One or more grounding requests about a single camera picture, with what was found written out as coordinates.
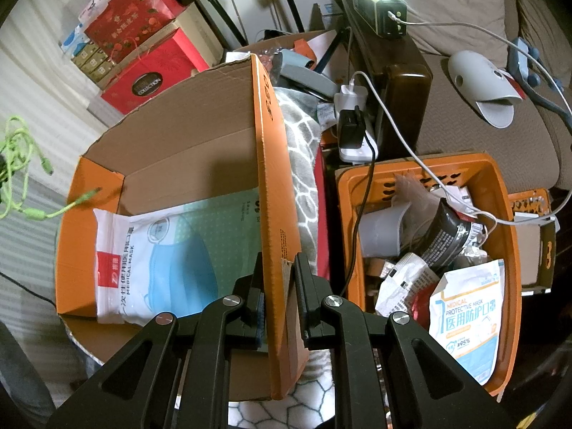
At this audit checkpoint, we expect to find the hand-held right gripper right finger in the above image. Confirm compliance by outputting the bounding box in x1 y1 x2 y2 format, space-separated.
292 252 503 429

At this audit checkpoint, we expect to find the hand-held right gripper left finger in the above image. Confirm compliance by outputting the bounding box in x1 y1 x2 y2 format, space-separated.
47 252 269 429

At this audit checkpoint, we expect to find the green braided cable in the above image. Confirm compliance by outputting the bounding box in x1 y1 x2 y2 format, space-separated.
0 116 101 221

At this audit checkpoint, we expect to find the red bag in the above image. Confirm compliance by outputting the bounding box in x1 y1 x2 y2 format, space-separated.
313 145 334 282

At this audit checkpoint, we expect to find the grey cup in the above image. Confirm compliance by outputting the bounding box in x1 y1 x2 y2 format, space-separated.
360 206 414 257

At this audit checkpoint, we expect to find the white crumpled printed packet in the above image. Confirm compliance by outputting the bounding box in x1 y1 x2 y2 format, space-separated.
375 252 441 318

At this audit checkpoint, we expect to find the green dotted packet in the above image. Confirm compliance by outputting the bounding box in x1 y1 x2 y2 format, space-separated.
176 190 263 278

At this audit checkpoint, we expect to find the white blue mask packet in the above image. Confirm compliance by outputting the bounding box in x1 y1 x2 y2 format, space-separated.
93 208 259 326

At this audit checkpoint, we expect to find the grey patterned blanket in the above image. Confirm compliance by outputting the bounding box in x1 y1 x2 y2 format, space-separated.
228 87 336 429

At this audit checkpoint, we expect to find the black foil pouch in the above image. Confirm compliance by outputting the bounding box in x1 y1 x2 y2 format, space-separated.
413 199 488 271

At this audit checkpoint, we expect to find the clear plastic glove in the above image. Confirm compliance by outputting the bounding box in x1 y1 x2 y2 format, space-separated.
391 172 441 220

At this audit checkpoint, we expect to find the white power strip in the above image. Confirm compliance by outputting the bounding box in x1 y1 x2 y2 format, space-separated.
337 85 380 164

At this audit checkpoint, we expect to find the white protective mask packet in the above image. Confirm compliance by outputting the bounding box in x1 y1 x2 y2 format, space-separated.
429 259 506 385

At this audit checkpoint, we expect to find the black charger plug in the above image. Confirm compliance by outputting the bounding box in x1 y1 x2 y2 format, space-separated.
337 107 367 148

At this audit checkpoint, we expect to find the small white printed packet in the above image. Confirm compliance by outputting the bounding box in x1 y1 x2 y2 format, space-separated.
317 100 341 127

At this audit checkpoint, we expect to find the white charger plug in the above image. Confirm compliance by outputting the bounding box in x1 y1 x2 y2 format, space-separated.
334 84 369 112

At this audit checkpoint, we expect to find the orange plastic basket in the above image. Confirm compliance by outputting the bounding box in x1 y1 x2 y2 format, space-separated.
335 152 523 387

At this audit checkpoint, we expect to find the grey flat case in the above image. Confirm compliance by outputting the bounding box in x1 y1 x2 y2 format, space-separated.
281 65 338 97

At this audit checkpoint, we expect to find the dark wooden armrest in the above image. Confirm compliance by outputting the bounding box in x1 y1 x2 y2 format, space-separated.
340 0 434 162

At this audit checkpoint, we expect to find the brown fabric sofa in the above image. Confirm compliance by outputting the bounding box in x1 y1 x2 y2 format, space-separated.
384 0 572 188

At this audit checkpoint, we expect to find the grey blue case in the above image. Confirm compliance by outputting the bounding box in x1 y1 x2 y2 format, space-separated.
275 51 316 72

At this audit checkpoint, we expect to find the person's grey clothing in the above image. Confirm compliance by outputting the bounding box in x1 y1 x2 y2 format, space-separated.
0 322 58 429

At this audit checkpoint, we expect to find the small orange cardboard box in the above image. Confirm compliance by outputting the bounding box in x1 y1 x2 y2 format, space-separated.
509 188 559 296

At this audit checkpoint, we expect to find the small orange item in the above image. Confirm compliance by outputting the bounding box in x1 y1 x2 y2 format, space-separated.
292 39 319 61

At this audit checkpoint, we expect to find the white desk lamp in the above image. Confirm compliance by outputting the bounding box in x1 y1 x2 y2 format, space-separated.
448 50 528 128

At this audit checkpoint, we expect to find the portable box lamp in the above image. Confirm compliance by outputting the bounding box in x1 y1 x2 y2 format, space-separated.
349 0 408 39

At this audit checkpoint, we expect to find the white blue small box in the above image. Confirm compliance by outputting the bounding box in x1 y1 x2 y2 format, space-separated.
313 2 346 32

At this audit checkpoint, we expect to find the red white card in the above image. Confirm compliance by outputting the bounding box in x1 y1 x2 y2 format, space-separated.
504 70 529 99

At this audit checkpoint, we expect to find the black metal stand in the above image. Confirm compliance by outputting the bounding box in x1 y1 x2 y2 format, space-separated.
194 0 314 50

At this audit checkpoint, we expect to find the stack of gold boxes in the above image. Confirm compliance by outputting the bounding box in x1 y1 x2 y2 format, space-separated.
71 42 113 84

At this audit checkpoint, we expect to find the white ribbed bedding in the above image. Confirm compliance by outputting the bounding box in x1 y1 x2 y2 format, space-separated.
0 0 148 322

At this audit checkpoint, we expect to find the blue gooseneck holder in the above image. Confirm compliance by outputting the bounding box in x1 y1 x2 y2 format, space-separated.
509 38 572 121

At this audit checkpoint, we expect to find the red floral gift box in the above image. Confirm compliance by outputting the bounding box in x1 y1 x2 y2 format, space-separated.
85 0 186 52

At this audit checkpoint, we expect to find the black charger cable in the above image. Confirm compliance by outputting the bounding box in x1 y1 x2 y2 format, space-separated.
337 143 378 298

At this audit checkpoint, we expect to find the white charging cable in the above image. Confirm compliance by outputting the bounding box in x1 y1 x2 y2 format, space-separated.
349 9 572 226

